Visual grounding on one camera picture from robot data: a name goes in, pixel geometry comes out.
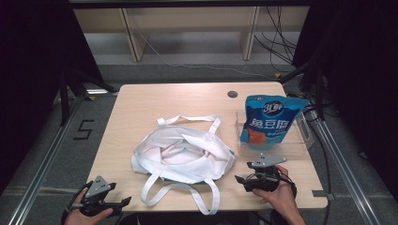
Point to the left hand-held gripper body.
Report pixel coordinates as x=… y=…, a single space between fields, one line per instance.
x=95 y=193

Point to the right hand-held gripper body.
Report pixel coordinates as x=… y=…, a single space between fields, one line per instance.
x=264 y=175

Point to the clear plastic container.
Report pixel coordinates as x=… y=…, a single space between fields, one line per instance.
x=292 y=148

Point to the blue snack packet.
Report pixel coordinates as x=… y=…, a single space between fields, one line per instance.
x=275 y=125

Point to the white tote bag coloured blobs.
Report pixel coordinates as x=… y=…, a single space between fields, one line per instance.
x=187 y=168

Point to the person's right hand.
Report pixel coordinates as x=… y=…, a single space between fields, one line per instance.
x=281 y=197

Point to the person's left hand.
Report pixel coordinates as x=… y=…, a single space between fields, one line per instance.
x=84 y=220

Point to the grey tape strip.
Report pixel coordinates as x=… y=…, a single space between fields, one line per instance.
x=322 y=193

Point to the person's dark lap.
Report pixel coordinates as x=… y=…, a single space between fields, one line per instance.
x=187 y=220

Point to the yellow floor tape piece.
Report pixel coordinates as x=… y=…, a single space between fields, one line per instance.
x=90 y=98
x=277 y=75

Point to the black metal stand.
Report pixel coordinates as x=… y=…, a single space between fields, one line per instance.
x=64 y=100
x=319 y=90

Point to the black curtain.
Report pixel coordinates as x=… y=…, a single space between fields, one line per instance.
x=356 y=87
x=34 y=78

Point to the light wooden bench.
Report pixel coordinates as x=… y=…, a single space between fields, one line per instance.
x=194 y=22

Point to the aluminium floor rail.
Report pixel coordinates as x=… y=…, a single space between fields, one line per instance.
x=40 y=175
x=344 y=168

